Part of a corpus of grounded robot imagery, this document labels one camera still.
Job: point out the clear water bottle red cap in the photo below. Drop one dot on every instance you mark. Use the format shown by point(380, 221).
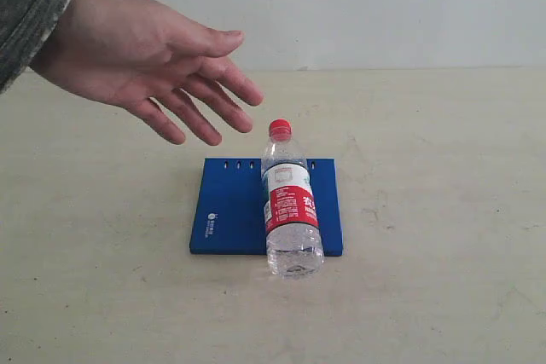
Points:
point(293, 241)

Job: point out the person's bare hand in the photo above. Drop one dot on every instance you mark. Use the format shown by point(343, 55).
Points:
point(145, 57)

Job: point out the grey knitted sleeve forearm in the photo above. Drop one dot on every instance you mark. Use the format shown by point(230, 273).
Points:
point(25, 27)

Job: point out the blue ring binder notebook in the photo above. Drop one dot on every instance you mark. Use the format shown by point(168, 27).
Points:
point(229, 216)

